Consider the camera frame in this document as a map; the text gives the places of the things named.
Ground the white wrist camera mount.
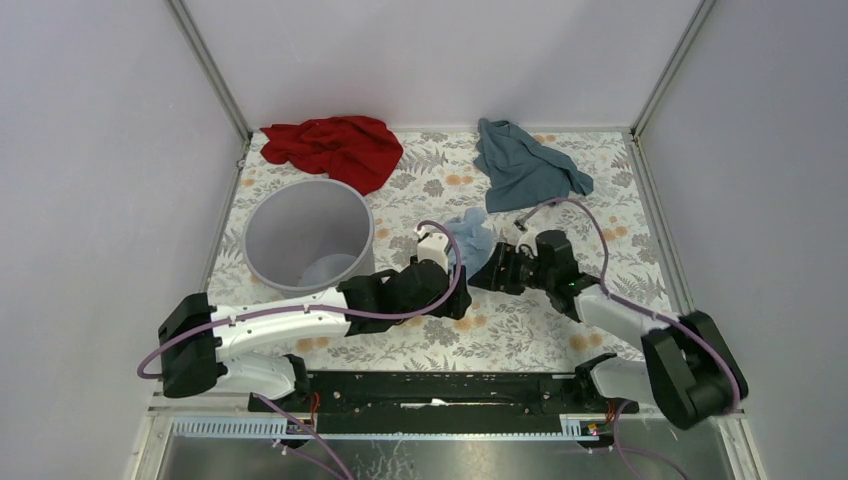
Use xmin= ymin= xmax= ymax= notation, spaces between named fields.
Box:
xmin=415 ymin=226 xmax=451 ymax=273
xmin=515 ymin=222 xmax=539 ymax=258

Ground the floral patterned table mat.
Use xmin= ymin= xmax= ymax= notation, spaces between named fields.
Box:
xmin=208 ymin=132 xmax=671 ymax=372

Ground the grey plastic trash bin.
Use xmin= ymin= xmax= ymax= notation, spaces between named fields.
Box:
xmin=242 ymin=178 xmax=376 ymax=298

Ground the aluminium frame post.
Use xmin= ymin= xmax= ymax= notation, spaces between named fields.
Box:
xmin=164 ymin=0 xmax=252 ymax=144
xmin=630 ymin=0 xmax=717 ymax=139

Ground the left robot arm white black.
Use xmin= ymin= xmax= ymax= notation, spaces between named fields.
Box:
xmin=157 ymin=259 xmax=471 ymax=411

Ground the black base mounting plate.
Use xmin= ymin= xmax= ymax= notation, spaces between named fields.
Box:
xmin=248 ymin=371 xmax=624 ymax=436

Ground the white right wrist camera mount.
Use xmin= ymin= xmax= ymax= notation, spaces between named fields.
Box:
xmin=515 ymin=222 xmax=539 ymax=258

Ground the red crumpled cloth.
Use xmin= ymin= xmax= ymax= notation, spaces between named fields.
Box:
xmin=260 ymin=116 xmax=404 ymax=196

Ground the aluminium frame post left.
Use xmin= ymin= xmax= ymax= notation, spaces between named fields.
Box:
xmin=164 ymin=0 xmax=252 ymax=144

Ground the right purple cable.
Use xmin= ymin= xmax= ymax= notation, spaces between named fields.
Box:
xmin=513 ymin=195 xmax=743 ymax=412

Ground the aluminium frame post right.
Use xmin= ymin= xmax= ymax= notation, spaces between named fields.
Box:
xmin=630 ymin=0 xmax=717 ymax=139

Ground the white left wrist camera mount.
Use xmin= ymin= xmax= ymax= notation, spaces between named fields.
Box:
xmin=415 ymin=226 xmax=451 ymax=273

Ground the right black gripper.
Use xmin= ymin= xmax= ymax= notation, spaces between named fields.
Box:
xmin=466 ymin=243 xmax=553 ymax=297

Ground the blue-grey crumpled cloth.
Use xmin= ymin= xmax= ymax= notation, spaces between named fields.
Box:
xmin=473 ymin=118 xmax=594 ymax=213

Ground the light blue plastic trash bag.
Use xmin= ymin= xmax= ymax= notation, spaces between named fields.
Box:
xmin=444 ymin=207 xmax=495 ymax=279

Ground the white slotted cable duct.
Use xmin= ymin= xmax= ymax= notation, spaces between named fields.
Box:
xmin=172 ymin=416 xmax=600 ymax=442

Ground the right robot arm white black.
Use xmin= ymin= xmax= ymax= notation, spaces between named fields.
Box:
xmin=469 ymin=230 xmax=749 ymax=429

